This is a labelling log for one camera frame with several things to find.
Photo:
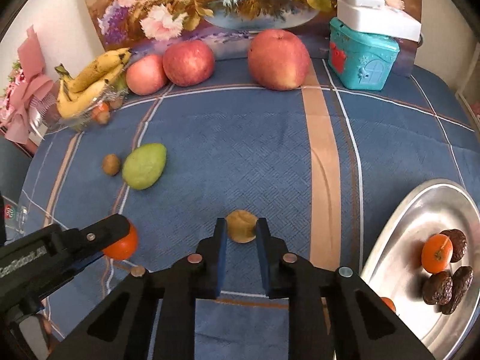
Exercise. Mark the dark date fruit upper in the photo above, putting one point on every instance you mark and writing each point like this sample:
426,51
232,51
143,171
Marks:
459,243

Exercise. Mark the flower painting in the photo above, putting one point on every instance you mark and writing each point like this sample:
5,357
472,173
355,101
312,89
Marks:
144,25

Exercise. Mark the red apple middle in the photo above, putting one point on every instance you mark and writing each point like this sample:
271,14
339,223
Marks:
189,63

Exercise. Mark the pink flower bouquet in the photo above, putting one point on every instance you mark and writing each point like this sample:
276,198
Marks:
28,80

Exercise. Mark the silver metal tray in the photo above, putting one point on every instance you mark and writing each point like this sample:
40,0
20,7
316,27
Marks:
394,268

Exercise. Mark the dark date fruit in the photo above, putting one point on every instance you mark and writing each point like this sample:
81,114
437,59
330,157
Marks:
461,282
459,243

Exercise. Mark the dark red wax apple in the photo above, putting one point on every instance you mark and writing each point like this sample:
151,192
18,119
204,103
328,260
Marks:
437,290

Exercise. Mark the pale pink apple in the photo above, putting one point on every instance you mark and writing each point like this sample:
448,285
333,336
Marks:
146,76

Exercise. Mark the white power adapter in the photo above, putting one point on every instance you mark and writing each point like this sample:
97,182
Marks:
376,17

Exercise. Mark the clear glass cup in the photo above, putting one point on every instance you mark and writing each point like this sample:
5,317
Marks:
15,218

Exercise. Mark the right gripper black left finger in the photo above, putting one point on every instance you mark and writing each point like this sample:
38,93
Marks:
152,315

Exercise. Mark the tangerine in tray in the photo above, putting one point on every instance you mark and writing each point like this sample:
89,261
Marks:
436,253

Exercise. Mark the blue plaid tablecloth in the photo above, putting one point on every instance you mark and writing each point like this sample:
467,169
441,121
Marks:
326,166

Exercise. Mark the teal house-shaped tin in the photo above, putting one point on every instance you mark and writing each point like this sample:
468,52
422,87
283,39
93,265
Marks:
360,60

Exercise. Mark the tan round kiwi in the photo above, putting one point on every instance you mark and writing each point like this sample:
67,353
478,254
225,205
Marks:
241,226

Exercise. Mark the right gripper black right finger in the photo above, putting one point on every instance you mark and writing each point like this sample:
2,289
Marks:
332,314

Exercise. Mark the clear glass fruit bowl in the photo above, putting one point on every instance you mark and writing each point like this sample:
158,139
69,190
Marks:
91,108

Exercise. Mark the large red apple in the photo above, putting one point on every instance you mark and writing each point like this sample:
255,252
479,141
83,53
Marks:
278,60

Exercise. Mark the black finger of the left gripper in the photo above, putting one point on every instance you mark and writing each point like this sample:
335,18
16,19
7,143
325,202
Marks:
81,247

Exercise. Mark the green mango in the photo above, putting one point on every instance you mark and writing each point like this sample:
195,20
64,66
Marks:
144,166

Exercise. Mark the yellow banana bunch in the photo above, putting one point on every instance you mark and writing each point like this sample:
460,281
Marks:
78,94

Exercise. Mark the orange tangerine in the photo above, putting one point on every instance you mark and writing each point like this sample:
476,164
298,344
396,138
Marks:
125,247
389,303

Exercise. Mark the dark date fruit lower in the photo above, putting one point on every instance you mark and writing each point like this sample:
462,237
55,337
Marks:
461,282

